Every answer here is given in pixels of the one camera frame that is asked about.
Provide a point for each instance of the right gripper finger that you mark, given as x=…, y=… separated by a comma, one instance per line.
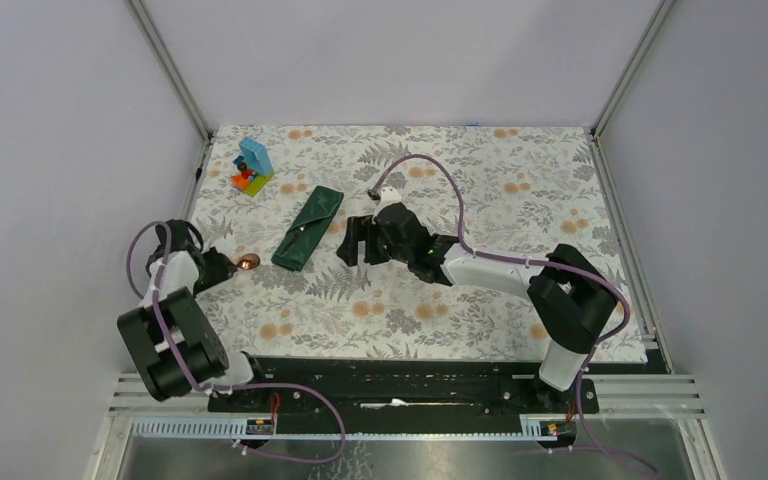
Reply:
x=371, y=235
x=355, y=233

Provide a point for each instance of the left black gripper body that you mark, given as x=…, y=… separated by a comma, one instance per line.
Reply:
x=198, y=283

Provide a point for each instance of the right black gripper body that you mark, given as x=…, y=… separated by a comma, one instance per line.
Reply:
x=395, y=252

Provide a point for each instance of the copper spoon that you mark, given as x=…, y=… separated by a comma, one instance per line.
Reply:
x=248, y=261

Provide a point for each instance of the dark green cloth napkin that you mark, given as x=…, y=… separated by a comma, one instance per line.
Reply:
x=316, y=215

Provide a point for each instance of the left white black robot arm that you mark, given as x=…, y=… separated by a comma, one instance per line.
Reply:
x=171, y=342

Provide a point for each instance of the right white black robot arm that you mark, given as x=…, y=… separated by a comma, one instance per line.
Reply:
x=572, y=300

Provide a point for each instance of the colourful toy brick build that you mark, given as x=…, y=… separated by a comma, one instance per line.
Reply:
x=254, y=167

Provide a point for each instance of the floral patterned table mat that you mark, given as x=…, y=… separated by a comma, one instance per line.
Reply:
x=518, y=190

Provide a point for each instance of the aluminium rail left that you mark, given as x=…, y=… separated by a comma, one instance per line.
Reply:
x=132, y=396

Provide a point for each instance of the aluminium rail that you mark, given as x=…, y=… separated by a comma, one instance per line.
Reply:
x=639, y=396
x=132, y=396

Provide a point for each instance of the left aluminium frame post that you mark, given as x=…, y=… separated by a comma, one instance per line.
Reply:
x=156, y=43

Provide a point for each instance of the aluminium frame post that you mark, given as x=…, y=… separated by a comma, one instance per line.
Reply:
x=156, y=43
x=651, y=32

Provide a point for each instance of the aluminium rail right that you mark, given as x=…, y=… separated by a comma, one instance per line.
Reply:
x=639, y=396

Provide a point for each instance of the right aluminium frame post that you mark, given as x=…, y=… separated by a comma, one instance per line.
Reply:
x=651, y=32

